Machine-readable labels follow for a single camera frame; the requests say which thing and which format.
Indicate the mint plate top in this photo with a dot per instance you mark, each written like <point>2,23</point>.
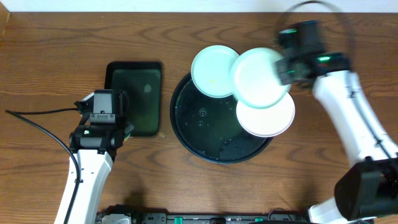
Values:
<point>210,70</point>

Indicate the black round tray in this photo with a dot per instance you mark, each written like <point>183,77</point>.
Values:
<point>208,127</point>

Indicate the black rectangular tray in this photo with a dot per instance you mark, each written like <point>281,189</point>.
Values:
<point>142,82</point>

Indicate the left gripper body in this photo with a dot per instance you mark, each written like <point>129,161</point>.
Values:
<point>127,128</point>

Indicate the mint plate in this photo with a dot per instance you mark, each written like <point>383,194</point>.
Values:
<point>210,70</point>
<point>255,80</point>

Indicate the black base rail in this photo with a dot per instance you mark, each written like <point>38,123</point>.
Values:
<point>125,214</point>

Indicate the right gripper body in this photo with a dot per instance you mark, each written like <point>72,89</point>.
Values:
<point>283,72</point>

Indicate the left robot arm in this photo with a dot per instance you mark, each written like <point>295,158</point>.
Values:
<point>87,174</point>

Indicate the white pink plate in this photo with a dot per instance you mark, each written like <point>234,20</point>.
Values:
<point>267,122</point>

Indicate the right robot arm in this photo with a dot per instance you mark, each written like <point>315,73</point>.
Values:
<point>369,189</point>

